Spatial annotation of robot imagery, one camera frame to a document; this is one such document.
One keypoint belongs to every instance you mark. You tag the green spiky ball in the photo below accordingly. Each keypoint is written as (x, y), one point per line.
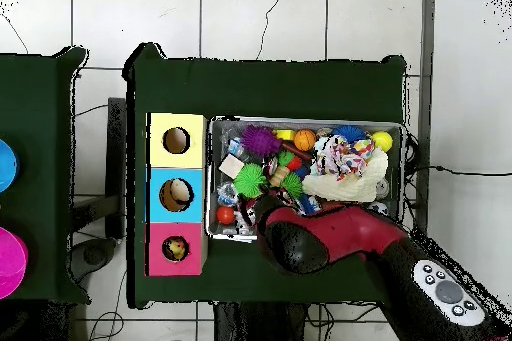
(250, 181)

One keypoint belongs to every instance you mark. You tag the silver mesh bin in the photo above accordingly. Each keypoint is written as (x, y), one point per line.
(224, 129)

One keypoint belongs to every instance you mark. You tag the white cloth with coloured dots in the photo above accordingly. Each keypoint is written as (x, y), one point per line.
(332, 157)
(362, 149)

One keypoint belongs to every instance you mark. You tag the yellow toy duck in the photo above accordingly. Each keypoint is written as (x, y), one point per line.
(176, 250)

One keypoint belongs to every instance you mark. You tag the purple spiky toy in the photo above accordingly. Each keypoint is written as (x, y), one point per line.
(260, 141)

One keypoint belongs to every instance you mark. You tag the grey metal rail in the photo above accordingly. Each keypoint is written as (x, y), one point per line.
(428, 37)

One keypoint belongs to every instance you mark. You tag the blue spiky ball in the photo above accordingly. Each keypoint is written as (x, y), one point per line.
(348, 133)

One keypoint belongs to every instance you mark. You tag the plain wooden block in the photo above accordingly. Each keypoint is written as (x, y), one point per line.
(232, 166)

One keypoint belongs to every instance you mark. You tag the cream waffle cloth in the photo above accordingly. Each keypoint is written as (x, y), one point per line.
(348, 189)

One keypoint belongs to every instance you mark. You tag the red rubber ball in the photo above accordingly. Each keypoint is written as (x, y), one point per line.
(226, 215)

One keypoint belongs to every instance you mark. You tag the magenta bowl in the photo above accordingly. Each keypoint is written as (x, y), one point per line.
(11, 263)

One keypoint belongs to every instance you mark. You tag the black stand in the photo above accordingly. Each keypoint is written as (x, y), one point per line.
(116, 137)

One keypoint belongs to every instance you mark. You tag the dark green table cloth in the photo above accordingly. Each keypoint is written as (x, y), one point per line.
(260, 89)
(40, 117)

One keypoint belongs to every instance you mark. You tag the blue bowl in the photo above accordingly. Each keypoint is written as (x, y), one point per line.
(7, 165)

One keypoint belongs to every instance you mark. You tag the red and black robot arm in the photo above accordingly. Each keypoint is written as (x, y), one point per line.
(352, 233)

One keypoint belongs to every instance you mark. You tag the small orange basketball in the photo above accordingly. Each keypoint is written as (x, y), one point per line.
(305, 140)

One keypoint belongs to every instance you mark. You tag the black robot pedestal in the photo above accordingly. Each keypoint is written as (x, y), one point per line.
(260, 325)

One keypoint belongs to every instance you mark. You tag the wooden box with three holes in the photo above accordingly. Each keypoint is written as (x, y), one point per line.
(188, 157)

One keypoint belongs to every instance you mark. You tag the yellow ball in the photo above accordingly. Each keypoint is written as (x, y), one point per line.
(382, 141)

